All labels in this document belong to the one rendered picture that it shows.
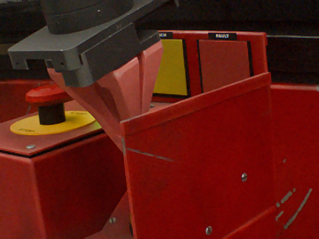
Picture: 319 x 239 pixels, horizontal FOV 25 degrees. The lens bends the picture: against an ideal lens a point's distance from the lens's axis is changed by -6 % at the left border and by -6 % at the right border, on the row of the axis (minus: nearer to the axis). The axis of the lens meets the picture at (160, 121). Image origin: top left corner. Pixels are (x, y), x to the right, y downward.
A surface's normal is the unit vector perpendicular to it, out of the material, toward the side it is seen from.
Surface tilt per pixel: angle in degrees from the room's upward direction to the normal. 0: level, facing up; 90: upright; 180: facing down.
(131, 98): 111
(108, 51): 90
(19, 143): 0
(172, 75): 90
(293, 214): 90
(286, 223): 90
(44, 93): 33
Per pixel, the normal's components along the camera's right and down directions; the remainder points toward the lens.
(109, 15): 0.53, 0.22
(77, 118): -0.10, -0.97
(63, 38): -0.26, -0.88
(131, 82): 0.79, 0.39
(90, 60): 0.75, 0.08
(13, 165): -0.65, 0.23
